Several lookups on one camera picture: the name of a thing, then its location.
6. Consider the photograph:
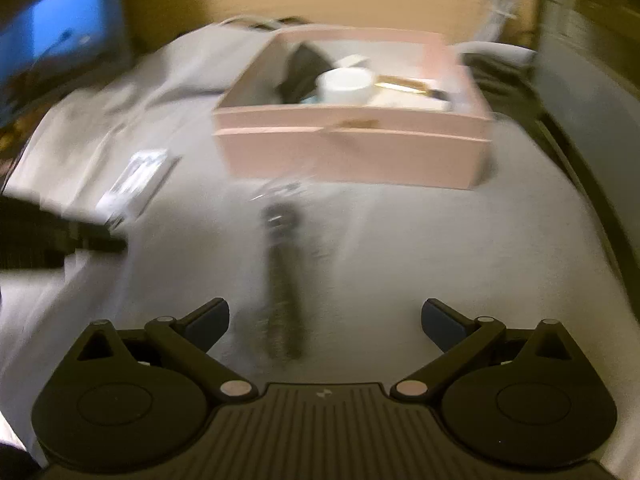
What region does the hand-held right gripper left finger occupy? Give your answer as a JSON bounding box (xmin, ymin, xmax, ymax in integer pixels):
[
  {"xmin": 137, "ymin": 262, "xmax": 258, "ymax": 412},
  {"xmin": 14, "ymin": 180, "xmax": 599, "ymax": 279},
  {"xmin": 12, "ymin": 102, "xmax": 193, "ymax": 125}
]
[{"xmin": 75, "ymin": 297, "xmax": 256, "ymax": 403}]

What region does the white hang-tab packet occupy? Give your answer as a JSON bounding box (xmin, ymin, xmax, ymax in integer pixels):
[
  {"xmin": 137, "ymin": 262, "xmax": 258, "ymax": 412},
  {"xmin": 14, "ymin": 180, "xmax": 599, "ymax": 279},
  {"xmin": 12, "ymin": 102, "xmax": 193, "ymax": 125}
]
[{"xmin": 94, "ymin": 148, "xmax": 182, "ymax": 227}]

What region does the black tape roll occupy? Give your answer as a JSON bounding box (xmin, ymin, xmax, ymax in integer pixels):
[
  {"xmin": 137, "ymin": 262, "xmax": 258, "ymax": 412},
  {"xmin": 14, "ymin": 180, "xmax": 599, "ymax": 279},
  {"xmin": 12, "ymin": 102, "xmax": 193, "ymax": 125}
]
[{"xmin": 274, "ymin": 41, "xmax": 334, "ymax": 104}]

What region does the glass-sided computer case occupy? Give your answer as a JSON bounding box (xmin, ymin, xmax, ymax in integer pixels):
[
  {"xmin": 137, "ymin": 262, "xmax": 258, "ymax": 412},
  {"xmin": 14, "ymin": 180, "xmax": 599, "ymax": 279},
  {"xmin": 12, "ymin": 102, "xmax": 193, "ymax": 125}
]
[{"xmin": 531, "ymin": 0, "xmax": 640, "ymax": 163}]

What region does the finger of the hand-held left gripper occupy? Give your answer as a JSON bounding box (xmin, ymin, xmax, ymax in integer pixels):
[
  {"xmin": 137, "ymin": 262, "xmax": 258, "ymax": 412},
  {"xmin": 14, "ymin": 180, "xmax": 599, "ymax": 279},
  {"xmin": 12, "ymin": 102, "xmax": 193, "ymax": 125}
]
[{"xmin": 64, "ymin": 217, "xmax": 129, "ymax": 257}]

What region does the white round jar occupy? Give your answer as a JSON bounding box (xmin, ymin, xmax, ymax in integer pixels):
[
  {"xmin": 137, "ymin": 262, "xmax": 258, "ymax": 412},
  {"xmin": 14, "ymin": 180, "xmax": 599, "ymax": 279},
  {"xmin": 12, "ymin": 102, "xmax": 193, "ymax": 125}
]
[{"xmin": 315, "ymin": 67, "xmax": 377, "ymax": 107}]

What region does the computer monitor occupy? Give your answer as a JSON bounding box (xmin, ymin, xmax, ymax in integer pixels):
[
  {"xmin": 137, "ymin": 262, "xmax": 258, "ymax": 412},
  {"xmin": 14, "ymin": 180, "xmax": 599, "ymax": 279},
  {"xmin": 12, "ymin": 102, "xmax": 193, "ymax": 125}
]
[{"xmin": 0, "ymin": 0, "xmax": 132, "ymax": 132}]

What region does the grey table cloth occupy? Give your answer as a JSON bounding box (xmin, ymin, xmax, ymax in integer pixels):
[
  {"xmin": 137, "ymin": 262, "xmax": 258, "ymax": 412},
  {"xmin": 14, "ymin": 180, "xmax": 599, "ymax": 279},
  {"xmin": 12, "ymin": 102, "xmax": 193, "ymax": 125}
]
[{"xmin": 0, "ymin": 24, "xmax": 640, "ymax": 480}]

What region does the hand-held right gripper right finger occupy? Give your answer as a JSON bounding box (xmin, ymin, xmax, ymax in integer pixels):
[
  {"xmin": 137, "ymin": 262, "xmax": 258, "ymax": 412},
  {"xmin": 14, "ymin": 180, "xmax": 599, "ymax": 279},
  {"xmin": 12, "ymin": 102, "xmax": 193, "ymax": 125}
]
[{"xmin": 391, "ymin": 298, "xmax": 572, "ymax": 403}]

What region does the dark grey cloth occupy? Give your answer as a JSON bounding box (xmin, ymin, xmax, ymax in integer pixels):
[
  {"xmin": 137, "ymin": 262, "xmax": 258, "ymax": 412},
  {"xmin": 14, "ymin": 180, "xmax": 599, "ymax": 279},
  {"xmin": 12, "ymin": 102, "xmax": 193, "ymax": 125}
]
[{"xmin": 464, "ymin": 51, "xmax": 537, "ymax": 92}]

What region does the bundled white cable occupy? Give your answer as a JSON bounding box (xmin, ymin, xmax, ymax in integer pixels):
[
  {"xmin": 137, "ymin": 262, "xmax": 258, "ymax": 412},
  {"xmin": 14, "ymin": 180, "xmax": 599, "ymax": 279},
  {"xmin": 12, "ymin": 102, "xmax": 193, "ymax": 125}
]
[{"xmin": 471, "ymin": 0, "xmax": 522, "ymax": 44}]

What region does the black pen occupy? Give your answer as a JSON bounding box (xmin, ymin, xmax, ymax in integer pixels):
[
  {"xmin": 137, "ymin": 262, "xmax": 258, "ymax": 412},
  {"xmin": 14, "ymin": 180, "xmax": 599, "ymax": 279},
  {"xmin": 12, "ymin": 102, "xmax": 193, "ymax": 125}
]
[{"xmin": 257, "ymin": 199, "xmax": 309, "ymax": 362}]

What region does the pink cardboard box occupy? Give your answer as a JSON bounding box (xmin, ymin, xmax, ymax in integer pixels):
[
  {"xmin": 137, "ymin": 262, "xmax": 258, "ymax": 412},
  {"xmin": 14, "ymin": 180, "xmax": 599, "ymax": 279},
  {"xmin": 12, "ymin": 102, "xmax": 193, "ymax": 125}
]
[{"xmin": 210, "ymin": 28, "xmax": 494, "ymax": 191}]

